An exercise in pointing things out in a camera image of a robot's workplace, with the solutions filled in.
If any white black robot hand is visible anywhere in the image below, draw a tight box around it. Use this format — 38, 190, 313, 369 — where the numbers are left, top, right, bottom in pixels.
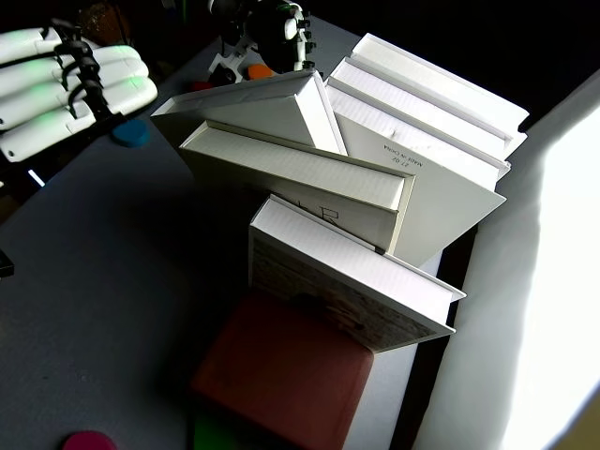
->
250, 0, 316, 75
0, 18, 159, 164

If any white Fashionindia book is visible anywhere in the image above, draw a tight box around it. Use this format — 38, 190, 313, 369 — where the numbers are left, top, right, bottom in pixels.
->
149, 68, 351, 158

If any cream-edged book Chinese spine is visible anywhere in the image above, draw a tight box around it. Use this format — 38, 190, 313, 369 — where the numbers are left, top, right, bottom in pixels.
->
178, 118, 417, 257

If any blue round block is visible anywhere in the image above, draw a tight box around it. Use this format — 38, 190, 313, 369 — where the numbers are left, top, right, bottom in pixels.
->
111, 118, 152, 149

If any grey-spined hardcover book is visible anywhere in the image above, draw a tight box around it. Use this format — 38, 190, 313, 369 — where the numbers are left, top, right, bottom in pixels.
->
325, 56, 515, 182

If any white hardcover book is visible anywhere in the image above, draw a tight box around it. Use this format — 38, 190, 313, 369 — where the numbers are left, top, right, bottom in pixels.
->
349, 31, 531, 142

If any grey table cloth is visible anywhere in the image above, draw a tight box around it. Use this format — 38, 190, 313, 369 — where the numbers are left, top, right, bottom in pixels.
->
0, 13, 600, 450

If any black-spined Duet book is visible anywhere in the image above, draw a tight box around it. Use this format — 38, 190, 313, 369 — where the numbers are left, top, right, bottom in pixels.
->
247, 194, 469, 353

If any book marked Made in China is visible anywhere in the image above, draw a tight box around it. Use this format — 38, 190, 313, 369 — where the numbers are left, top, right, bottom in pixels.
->
322, 83, 508, 271

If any red hardcover book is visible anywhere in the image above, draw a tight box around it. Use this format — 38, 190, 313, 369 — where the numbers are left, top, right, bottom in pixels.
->
189, 290, 377, 450

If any pink round block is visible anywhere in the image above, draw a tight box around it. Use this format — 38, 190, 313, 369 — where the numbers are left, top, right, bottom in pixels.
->
61, 429, 118, 450

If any green block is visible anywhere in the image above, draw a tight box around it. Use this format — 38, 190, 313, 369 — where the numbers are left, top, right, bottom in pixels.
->
192, 412, 238, 450

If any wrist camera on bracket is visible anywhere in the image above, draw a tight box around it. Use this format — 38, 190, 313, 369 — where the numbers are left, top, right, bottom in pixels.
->
207, 39, 258, 86

